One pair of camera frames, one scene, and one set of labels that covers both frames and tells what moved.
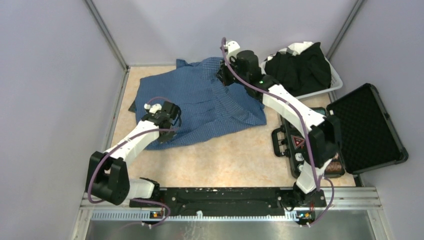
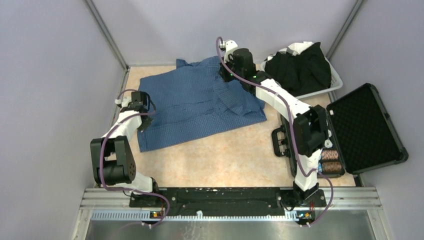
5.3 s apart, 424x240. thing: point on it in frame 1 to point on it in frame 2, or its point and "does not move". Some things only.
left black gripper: x=167 y=136 to x=145 y=124
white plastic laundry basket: x=336 y=82 does not move
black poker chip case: x=369 y=140 does not move
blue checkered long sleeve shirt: x=205 y=104 does not move
